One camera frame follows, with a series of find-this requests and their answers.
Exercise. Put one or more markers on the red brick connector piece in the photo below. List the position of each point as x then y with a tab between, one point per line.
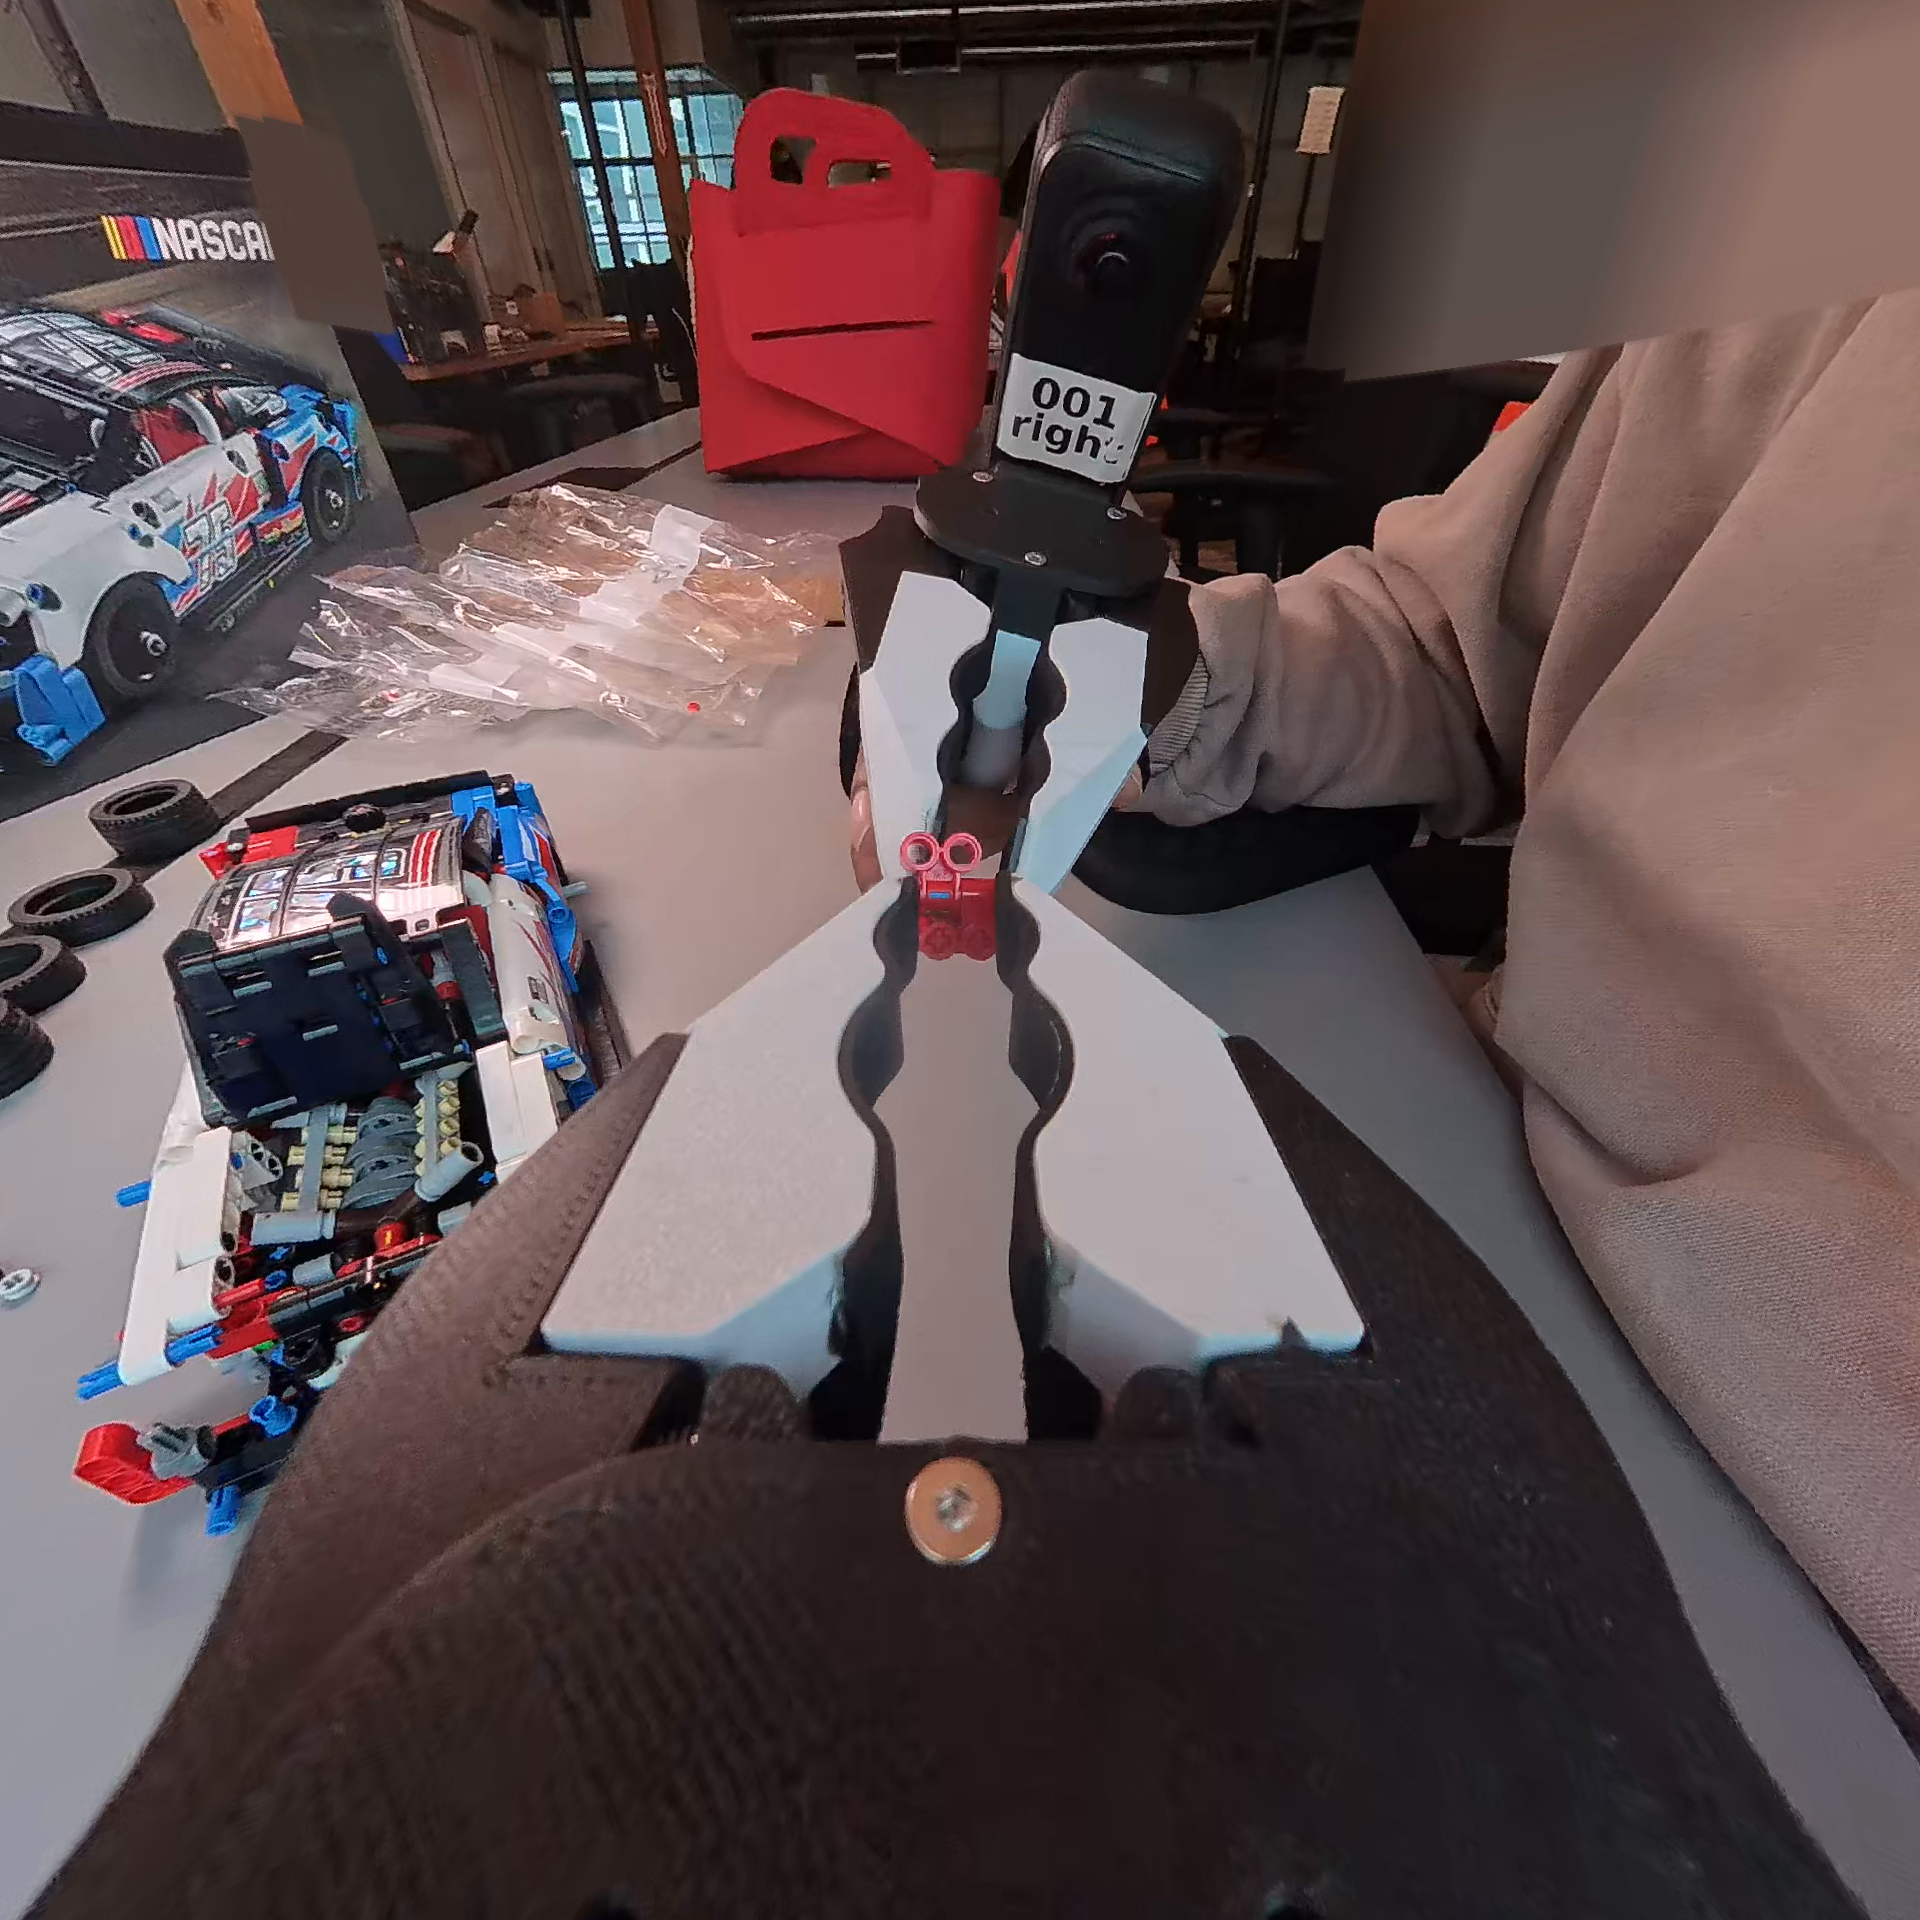
951	915

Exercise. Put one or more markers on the person's right hand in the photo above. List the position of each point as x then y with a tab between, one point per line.
864	841

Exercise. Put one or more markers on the toy brick race car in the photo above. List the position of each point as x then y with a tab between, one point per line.
348	1014

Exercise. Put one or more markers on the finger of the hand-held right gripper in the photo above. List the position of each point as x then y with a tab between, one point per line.
908	710
1097	722

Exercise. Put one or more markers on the toy car set box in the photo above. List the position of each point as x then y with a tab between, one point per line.
151	491

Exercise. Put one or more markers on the person's beige sweatshirt torso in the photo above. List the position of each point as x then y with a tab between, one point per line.
1725	906

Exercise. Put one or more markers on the black chair armrest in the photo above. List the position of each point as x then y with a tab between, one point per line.
1242	864

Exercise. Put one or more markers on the window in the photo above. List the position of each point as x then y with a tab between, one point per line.
648	167

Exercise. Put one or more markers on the black rubber toy tire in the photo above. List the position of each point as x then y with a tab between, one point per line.
158	820
23	1052
76	909
35	977

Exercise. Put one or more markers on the pile of clear plastic bags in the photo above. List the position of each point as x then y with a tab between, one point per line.
570	615

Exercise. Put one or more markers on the red felt bag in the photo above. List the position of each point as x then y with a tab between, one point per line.
839	329

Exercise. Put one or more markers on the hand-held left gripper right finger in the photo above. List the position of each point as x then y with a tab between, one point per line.
1189	1196

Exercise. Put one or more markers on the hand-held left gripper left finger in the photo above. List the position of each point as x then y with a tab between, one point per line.
707	1196

